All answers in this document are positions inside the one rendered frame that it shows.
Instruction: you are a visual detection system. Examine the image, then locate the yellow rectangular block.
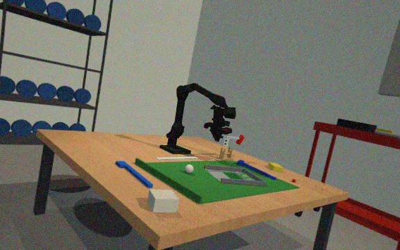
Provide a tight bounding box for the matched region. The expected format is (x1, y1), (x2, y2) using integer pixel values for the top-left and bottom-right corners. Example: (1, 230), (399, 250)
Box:
(268, 162), (283, 173)

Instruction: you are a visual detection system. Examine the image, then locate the green flat mat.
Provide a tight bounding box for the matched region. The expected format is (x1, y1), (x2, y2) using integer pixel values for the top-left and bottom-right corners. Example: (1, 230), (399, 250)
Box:
(135, 160), (300, 205)

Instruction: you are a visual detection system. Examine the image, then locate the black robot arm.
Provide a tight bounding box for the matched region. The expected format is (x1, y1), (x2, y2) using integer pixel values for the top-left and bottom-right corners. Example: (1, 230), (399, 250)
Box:
(165, 83), (236, 149)

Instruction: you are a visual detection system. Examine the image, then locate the white golf ball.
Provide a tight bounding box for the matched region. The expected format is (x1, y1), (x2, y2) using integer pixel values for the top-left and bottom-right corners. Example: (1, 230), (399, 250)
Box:
(185, 165), (194, 173)

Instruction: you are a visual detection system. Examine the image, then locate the beige cube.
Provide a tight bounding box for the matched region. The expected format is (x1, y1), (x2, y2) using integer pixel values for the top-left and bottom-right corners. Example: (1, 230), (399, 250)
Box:
(147, 189), (179, 213)

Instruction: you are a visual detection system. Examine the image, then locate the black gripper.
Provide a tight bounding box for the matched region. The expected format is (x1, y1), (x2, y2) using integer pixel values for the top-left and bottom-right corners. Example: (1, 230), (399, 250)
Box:
(204, 117), (232, 142)

